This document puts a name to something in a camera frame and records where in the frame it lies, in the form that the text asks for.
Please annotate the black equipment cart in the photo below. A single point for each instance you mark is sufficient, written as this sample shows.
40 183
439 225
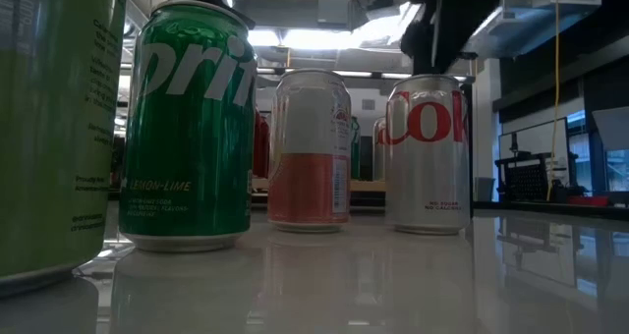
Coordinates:
531 182

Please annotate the silver ceiling duct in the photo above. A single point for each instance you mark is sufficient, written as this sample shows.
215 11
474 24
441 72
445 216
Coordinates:
521 15

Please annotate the silver Diet Coke can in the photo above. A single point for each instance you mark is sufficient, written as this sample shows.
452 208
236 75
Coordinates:
427 167
379 154

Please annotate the grey ceiling box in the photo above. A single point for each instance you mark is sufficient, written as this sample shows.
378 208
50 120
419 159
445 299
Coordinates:
335 10

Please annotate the ceiling light panel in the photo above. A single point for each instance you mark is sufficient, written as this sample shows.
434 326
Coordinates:
319 39

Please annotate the red tray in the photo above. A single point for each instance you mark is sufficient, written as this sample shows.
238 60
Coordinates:
587 200

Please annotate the lime green beverage can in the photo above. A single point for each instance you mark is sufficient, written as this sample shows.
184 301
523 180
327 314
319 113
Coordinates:
54 128

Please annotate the green Sprite can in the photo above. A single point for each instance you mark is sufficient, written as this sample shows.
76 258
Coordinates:
187 142
355 150

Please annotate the black counter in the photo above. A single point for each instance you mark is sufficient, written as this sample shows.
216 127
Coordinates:
550 210

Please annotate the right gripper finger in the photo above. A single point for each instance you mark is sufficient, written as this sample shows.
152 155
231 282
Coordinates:
422 49
447 34

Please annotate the red Coca-Cola can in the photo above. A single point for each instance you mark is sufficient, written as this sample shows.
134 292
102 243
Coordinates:
261 147

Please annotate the grey waste bin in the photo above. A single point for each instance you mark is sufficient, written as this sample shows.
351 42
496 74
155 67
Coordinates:
484 189

